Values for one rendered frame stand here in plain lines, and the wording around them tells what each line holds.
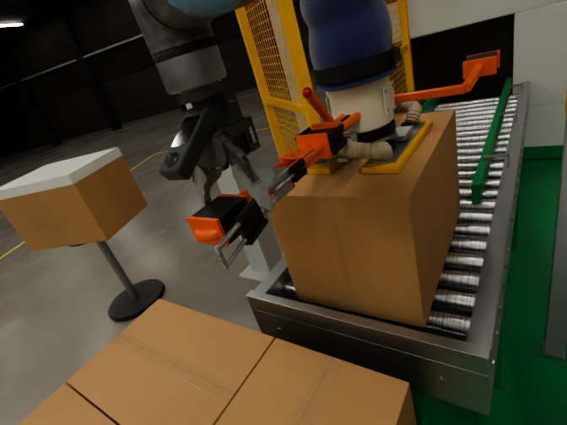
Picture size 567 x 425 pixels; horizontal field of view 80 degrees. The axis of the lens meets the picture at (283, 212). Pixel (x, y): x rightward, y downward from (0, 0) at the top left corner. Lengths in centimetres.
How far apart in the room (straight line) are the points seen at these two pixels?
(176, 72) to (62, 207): 172
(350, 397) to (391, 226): 42
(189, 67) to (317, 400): 77
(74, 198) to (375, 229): 161
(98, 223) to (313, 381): 148
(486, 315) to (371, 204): 40
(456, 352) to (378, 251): 28
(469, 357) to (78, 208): 185
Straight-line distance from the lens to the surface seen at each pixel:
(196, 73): 50
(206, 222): 55
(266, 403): 98
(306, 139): 80
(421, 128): 111
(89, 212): 205
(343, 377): 96
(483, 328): 97
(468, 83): 101
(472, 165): 186
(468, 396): 103
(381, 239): 86
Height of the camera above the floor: 132
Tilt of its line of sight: 26 degrees down
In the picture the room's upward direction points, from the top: 18 degrees counter-clockwise
